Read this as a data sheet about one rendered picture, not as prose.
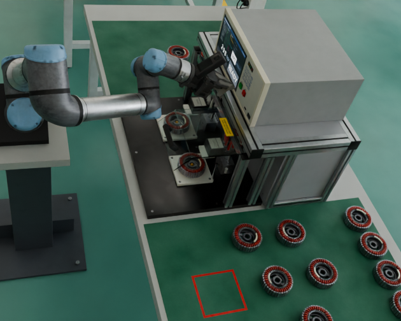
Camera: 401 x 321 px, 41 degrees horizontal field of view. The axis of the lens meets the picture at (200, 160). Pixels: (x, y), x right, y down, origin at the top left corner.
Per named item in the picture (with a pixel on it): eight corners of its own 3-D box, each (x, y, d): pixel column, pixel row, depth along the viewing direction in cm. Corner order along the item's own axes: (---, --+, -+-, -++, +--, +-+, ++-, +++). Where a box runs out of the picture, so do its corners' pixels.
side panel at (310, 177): (265, 209, 214) (290, 155, 191) (263, 203, 216) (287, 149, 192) (325, 201, 223) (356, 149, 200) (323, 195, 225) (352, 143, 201)
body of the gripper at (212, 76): (201, 85, 194) (174, 76, 186) (215, 68, 189) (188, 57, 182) (207, 100, 189) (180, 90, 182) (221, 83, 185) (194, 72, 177)
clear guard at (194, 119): (173, 171, 184) (175, 159, 180) (157, 121, 199) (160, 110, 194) (259, 162, 194) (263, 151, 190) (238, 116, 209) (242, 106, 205)
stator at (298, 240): (296, 221, 212) (299, 216, 210) (307, 245, 205) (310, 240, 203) (270, 225, 209) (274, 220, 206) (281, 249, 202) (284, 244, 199)
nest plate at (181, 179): (177, 186, 210) (177, 184, 209) (168, 158, 219) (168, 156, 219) (212, 182, 215) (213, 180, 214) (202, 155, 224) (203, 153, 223)
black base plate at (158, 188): (147, 219, 200) (147, 216, 198) (117, 103, 239) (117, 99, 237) (261, 205, 215) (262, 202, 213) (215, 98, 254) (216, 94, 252)
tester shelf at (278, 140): (249, 159, 185) (252, 150, 182) (196, 40, 227) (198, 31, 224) (356, 149, 200) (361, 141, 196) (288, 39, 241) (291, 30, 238)
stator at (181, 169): (179, 179, 211) (181, 172, 209) (175, 158, 219) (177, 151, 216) (206, 178, 214) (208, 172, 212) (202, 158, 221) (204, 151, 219)
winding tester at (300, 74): (249, 127, 190) (265, 83, 175) (214, 51, 216) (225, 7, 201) (343, 120, 202) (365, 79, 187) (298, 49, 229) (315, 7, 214)
